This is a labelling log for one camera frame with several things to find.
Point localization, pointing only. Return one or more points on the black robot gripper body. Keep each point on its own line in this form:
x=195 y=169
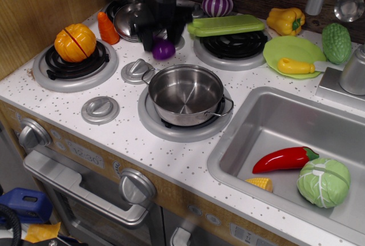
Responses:
x=163 y=13

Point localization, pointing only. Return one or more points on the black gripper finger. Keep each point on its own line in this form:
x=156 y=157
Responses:
x=147 y=39
x=174 y=32

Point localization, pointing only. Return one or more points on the purple toy eggplant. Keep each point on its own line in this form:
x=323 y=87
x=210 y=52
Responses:
x=163 y=49

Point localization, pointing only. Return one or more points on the steel pot lid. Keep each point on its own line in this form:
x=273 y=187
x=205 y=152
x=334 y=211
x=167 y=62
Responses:
x=129 y=20

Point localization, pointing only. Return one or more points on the stainless steel pot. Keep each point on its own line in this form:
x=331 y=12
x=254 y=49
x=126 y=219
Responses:
x=187 y=95

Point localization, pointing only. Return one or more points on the silver stovetop knob back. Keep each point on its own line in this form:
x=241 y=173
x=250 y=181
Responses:
x=178 y=46

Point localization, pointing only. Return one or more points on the silver stovetop knob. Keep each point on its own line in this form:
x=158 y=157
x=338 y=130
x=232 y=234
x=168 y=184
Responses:
x=100 y=110
x=178 y=46
x=137 y=72

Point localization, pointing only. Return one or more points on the silver stovetop knob upper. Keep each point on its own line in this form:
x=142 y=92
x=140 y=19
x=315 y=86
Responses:
x=137 y=72

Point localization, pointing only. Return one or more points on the orange toy carrot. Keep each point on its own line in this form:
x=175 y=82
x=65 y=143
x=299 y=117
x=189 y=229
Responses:
x=106 y=29

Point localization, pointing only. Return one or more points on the purple striped toy onion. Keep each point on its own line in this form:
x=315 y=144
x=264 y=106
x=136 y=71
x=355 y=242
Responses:
x=217 y=8

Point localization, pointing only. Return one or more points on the green plastic cutting board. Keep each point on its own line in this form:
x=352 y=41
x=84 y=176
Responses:
x=208 y=27

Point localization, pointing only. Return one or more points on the back right stove burner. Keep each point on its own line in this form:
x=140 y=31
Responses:
x=233 y=52

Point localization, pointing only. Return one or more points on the orange toy pumpkin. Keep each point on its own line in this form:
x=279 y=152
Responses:
x=75 y=43

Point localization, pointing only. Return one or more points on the silver stovetop knob lower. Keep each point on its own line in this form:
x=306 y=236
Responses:
x=100 y=110

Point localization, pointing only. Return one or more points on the front right stove burner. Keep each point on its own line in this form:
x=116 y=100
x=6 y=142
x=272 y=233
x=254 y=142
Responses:
x=160 y=128

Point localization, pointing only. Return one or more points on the front left stove burner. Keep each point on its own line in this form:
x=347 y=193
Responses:
x=55 y=74

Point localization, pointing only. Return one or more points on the yellow toy bell pepper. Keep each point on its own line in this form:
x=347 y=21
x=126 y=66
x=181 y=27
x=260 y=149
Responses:
x=286 y=21

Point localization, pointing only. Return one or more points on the light green plastic plate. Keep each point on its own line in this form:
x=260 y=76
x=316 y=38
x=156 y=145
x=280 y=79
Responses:
x=294 y=48

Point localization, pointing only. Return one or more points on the silver sink basin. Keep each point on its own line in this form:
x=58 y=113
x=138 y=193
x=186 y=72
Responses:
x=270 y=120

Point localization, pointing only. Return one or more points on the silver oven knob right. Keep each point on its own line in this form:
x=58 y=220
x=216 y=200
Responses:
x=136 y=188

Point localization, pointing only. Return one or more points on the silver oven knob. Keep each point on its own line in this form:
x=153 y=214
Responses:
x=136 y=188
x=33 y=134

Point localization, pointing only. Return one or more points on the silver oven knob left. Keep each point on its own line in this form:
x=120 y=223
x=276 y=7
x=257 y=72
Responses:
x=33 y=134

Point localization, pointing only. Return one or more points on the green toy bitter gourd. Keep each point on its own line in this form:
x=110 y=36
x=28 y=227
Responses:
x=336 y=43

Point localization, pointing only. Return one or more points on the red toy chili pepper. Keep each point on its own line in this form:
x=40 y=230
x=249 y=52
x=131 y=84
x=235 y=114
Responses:
x=285 y=159

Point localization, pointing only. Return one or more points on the yellow toy corn piece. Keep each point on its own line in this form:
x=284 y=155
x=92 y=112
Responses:
x=264 y=183

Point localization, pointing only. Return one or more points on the hanging metal ladle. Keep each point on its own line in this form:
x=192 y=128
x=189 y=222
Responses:
x=349 y=10

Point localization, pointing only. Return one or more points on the blue plastic device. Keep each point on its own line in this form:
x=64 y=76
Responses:
x=31 y=207

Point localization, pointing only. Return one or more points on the green toy cabbage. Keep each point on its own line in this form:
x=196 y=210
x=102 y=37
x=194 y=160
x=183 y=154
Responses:
x=324 y=182

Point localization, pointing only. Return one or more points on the yellow cloth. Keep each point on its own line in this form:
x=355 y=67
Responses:
x=41 y=232

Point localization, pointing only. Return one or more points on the yellow handled toy knife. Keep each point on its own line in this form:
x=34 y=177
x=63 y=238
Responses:
x=292 y=66

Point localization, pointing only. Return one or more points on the silver oven door handle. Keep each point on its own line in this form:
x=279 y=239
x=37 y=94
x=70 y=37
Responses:
x=68 y=182

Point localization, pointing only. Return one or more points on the silver faucet handle base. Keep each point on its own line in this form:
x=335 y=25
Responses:
x=347 y=86

